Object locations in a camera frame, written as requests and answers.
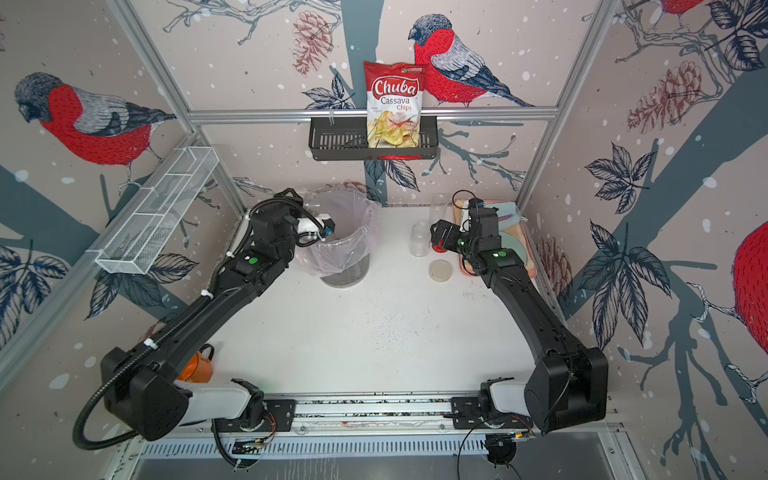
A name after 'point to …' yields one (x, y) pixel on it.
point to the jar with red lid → (419, 242)
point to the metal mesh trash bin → (349, 278)
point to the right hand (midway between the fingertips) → (443, 228)
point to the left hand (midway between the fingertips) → (285, 189)
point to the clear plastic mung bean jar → (438, 207)
